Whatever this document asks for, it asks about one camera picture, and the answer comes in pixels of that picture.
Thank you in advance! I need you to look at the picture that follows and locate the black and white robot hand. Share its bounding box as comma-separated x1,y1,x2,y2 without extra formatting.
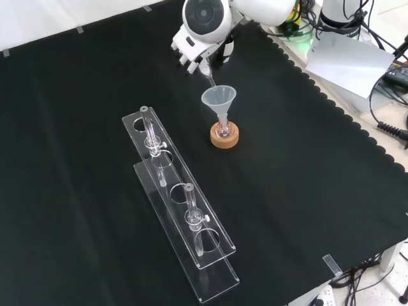
171,27,237,76

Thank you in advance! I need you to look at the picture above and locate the translucent plastic funnel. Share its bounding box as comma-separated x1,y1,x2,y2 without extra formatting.
200,84,238,124

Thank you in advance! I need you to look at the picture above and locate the small round-bottom glass flask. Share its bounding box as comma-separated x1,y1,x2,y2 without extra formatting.
214,113,236,140

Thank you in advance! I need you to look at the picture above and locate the clear acrylic funnel stand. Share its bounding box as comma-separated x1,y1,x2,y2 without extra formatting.
121,105,241,303

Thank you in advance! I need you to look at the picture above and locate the yellow stop button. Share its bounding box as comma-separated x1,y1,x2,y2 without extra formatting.
277,11,302,33

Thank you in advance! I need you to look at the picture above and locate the black bench cloth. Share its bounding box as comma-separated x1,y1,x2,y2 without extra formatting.
0,0,408,306

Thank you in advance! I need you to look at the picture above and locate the pale board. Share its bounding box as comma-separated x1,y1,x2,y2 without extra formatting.
304,29,397,100

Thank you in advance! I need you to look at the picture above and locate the black power adapter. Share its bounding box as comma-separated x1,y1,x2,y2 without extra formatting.
383,59,408,85

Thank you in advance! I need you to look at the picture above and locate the black tripod leg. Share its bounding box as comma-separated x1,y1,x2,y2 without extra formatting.
392,31,408,62

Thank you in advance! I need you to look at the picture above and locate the white power strip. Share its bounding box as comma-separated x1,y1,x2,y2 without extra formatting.
307,284,336,306

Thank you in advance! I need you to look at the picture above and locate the white table leg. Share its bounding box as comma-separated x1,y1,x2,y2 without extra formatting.
378,241,408,272

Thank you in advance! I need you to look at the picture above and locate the cork ring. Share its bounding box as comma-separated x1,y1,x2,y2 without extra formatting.
209,122,241,149

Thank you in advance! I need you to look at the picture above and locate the green cable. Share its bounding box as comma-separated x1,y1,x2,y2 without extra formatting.
289,0,303,24

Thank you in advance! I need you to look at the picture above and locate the white robot base, black strap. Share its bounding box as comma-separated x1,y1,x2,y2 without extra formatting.
317,0,364,41

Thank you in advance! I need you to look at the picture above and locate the black coiled cable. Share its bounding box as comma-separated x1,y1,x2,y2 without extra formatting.
368,76,408,142

